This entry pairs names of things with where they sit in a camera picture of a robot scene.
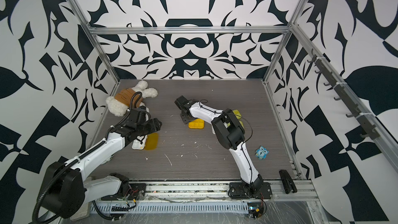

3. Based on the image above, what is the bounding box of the blue owl figurine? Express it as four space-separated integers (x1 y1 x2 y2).
256 146 269 160

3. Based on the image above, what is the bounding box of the grey sponge block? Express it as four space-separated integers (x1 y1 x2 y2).
69 203 91 221

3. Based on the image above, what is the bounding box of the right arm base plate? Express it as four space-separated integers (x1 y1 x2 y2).
228 182 273 200

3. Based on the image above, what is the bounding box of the yellow pillbox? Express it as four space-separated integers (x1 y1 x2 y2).
188 119 205 130
132 133 159 150

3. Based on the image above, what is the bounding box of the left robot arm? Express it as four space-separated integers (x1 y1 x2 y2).
32 106 162 224

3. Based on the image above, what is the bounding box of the green circuit board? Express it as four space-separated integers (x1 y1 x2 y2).
248 202 267 219

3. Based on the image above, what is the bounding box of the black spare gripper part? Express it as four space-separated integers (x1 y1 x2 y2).
279 170 297 194

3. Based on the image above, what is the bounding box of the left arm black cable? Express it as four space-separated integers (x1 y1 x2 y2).
92 198 137 222

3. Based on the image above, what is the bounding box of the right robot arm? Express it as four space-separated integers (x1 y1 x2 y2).
175 96 263 194

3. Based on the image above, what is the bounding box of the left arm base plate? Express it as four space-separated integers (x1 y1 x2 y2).
101 183 147 201

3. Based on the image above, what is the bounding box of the wall hook rack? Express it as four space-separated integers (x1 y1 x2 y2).
309 55 380 140

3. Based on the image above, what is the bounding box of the white plush bunny toy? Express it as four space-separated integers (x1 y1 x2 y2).
106 80 158 117

